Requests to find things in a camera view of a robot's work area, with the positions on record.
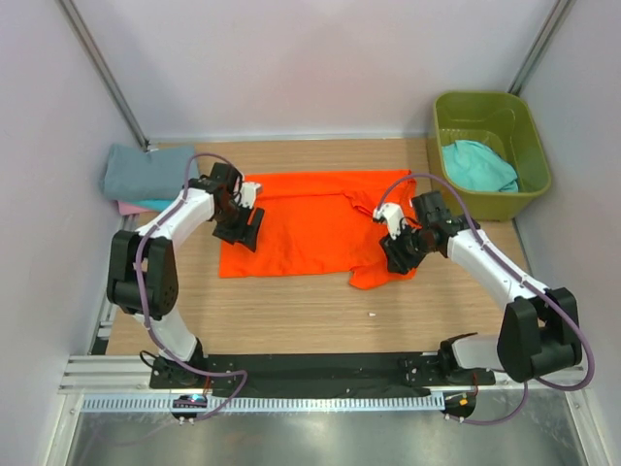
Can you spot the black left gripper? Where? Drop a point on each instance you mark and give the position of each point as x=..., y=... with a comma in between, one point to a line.
x=239, y=234

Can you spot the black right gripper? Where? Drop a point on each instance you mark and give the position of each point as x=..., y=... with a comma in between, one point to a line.
x=398, y=262

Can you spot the orange t-shirt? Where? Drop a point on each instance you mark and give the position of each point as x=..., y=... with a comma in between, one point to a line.
x=318, y=223

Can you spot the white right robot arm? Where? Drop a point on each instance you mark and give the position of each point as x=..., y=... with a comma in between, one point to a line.
x=539, y=334

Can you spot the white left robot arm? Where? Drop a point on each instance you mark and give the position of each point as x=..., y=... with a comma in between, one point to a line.
x=143, y=277

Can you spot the teal t-shirt in bin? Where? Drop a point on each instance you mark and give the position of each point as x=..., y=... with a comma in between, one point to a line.
x=475, y=167

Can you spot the turquoise folded t-shirt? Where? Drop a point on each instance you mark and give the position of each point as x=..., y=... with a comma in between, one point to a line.
x=156, y=205

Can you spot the pink folded t-shirt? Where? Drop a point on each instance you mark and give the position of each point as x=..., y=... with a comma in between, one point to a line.
x=126, y=209

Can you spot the grey-blue folded t-shirt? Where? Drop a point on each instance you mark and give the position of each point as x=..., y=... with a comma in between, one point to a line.
x=133, y=175

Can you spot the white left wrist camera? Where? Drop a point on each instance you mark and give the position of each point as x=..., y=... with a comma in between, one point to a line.
x=248, y=194

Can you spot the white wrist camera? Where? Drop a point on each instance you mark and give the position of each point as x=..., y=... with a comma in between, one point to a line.
x=392, y=216
x=248, y=194

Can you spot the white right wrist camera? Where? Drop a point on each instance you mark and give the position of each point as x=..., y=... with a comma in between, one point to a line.
x=392, y=216

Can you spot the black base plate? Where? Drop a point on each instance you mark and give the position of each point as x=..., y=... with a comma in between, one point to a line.
x=344, y=375

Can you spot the slotted cable duct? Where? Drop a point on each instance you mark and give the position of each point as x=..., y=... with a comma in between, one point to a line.
x=173, y=403

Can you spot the aluminium frame rail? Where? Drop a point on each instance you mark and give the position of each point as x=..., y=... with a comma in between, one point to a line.
x=108, y=373

